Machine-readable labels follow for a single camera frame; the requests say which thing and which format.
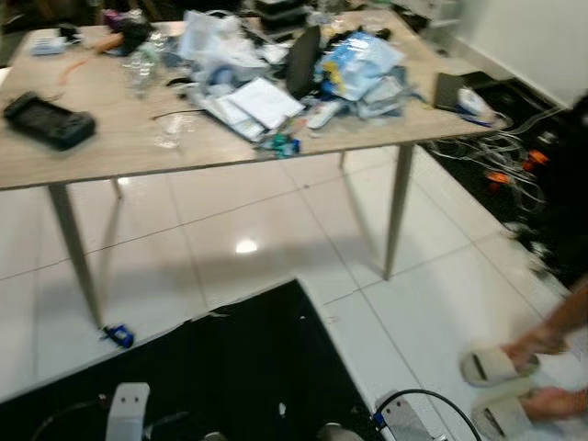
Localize small blue trash piece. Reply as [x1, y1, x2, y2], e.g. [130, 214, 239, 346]
[102, 323, 136, 349]

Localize person's bare leg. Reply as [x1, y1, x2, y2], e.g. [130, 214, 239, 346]
[502, 279, 588, 370]

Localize white blue small device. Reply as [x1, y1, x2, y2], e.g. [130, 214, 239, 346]
[456, 86, 499, 121]

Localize beige slipper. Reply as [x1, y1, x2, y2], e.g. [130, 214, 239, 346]
[458, 345, 541, 388]
[470, 390, 545, 441]

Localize person's bare foot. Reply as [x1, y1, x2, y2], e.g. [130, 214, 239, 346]
[527, 385, 588, 424]

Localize black flat notebook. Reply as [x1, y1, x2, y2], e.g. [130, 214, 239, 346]
[433, 71, 498, 114]

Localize blue white plastic bag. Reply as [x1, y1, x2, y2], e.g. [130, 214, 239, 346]
[316, 30, 407, 104]

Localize white remote control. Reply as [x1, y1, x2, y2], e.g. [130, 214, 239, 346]
[305, 98, 346, 130]

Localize teal small wrapper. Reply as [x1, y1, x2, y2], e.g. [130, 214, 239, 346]
[261, 132, 303, 158]

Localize grey robot leg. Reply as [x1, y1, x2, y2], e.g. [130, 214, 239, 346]
[316, 422, 366, 441]

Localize white paper booklet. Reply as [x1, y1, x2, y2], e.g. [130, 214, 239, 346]
[224, 77, 306, 131]

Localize black floor mat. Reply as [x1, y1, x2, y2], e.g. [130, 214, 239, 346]
[0, 279, 389, 441]

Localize clear crumpled plastic bag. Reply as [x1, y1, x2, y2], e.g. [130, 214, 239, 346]
[178, 10, 269, 81]

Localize clear plastic cup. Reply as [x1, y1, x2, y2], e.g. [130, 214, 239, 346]
[155, 111, 195, 149]

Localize clear plastic bottle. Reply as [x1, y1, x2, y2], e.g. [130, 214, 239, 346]
[125, 50, 158, 98]

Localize light wooden table grey legs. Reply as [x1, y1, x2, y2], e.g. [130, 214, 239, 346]
[0, 9, 515, 329]

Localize black handheld game console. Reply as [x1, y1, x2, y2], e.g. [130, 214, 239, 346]
[3, 91, 97, 152]

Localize light blue small box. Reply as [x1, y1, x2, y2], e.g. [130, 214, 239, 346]
[29, 34, 68, 57]

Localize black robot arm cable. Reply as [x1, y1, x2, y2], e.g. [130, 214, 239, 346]
[372, 388, 484, 441]

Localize orange brown handle tool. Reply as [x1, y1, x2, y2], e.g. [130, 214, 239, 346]
[91, 31, 126, 55]

